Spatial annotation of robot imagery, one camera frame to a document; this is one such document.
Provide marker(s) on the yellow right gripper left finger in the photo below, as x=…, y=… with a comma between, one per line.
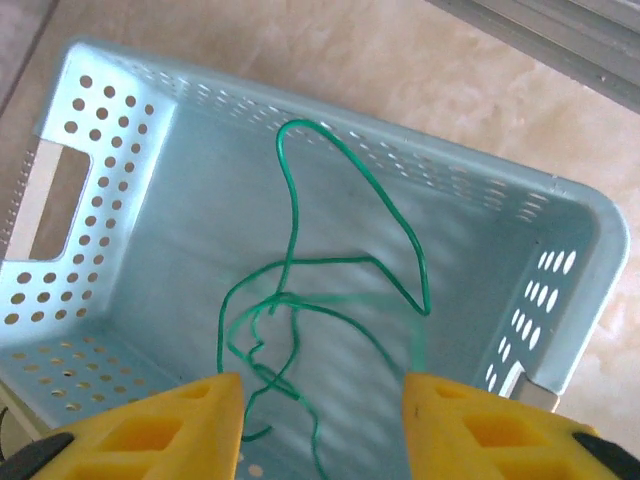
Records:
x=165, y=440

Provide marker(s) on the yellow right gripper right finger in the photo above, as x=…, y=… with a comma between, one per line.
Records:
x=475, y=440

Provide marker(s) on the light blue perforated basket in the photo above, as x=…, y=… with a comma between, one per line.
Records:
x=175, y=280

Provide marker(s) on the aluminium extrusion rail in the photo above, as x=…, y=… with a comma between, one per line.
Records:
x=575, y=45

